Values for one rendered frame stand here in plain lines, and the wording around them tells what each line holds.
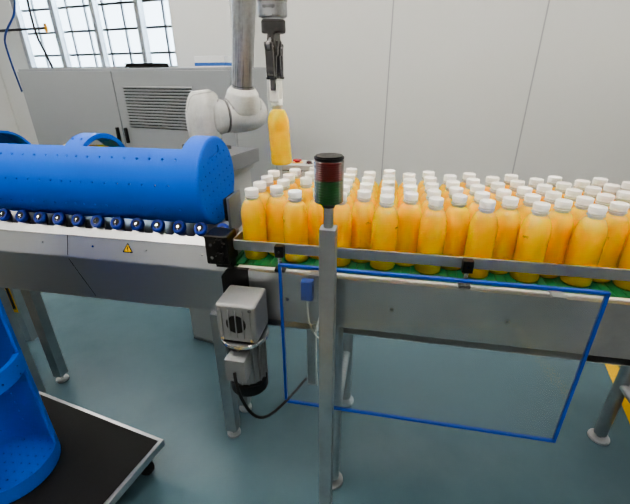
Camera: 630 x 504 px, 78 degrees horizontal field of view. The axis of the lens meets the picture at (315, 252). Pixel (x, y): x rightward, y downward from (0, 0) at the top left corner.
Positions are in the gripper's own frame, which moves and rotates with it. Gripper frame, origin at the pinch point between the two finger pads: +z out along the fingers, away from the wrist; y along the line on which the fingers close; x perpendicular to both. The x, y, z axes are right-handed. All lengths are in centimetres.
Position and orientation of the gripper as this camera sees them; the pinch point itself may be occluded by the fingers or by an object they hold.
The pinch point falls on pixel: (276, 91)
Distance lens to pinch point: 137.9
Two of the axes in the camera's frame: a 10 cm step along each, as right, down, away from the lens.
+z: 0.0, 9.1, 4.2
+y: -2.0, 4.1, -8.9
